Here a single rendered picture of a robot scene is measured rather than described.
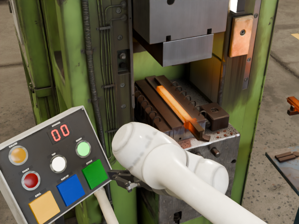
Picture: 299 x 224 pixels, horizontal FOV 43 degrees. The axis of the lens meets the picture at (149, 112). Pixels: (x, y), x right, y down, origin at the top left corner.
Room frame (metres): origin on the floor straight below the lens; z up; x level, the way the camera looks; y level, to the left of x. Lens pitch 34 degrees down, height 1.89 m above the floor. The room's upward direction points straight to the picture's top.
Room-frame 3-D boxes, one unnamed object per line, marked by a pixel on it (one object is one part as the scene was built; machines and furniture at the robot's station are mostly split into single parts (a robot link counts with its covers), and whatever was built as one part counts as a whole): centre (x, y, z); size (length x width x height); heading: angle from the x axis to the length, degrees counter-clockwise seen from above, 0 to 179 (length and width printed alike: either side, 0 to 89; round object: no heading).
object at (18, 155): (0.86, 0.39, 1.16); 0.05 x 0.03 x 0.04; 112
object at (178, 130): (1.45, -0.06, 0.96); 0.42 x 0.20 x 0.09; 22
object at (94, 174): (0.95, 0.19, 1.01); 0.07 x 0.05 x 0.07; 137
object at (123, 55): (1.32, 0.10, 1.24); 0.03 x 0.03 x 0.07; 22
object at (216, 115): (1.37, -0.28, 0.95); 0.12 x 0.08 x 0.06; 22
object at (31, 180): (0.83, 0.36, 1.09); 0.05 x 0.03 x 0.04; 112
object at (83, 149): (0.98, 0.22, 1.09); 0.05 x 0.03 x 0.04; 112
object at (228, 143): (1.48, -0.11, 0.69); 0.56 x 0.38 x 0.45; 22
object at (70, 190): (0.88, 0.25, 1.01); 0.07 x 0.05 x 0.07; 137
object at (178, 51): (1.45, -0.06, 1.32); 0.42 x 0.20 x 0.10; 22
